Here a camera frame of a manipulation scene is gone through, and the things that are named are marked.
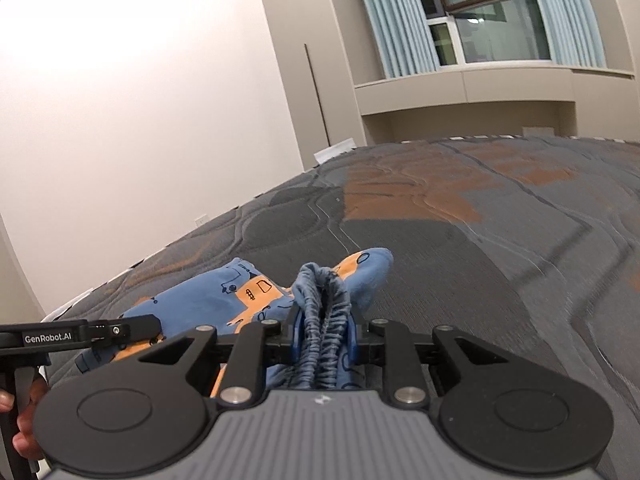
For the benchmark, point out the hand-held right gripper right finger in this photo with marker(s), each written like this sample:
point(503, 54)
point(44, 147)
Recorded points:
point(353, 335)

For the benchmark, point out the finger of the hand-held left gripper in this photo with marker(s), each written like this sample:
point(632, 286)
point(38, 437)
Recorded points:
point(130, 329)

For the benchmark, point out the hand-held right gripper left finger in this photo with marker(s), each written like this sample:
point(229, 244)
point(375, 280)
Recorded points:
point(296, 330)

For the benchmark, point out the blue orange printed pants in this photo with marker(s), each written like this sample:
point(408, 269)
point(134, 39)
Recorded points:
point(235, 290)

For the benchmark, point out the person's left hand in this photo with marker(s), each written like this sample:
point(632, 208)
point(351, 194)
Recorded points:
point(30, 435)

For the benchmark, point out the grey orange quilted mattress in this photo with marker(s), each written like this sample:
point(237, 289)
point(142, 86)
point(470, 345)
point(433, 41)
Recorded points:
point(475, 260)

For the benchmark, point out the white flat box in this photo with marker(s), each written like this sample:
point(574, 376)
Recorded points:
point(334, 151)

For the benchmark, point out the beige wardrobe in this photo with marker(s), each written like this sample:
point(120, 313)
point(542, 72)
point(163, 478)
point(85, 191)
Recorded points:
point(320, 60)

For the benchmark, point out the beige window bench cabinet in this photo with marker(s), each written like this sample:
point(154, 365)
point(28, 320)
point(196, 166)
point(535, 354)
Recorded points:
point(475, 90)

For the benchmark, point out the light blue curtain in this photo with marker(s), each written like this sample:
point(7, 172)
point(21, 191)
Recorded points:
point(395, 20)
point(570, 15)

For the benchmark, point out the brown framed window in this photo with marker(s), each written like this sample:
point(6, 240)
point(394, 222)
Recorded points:
point(480, 15)

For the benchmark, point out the white wall switch plate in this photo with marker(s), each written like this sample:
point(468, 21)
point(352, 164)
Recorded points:
point(200, 220)

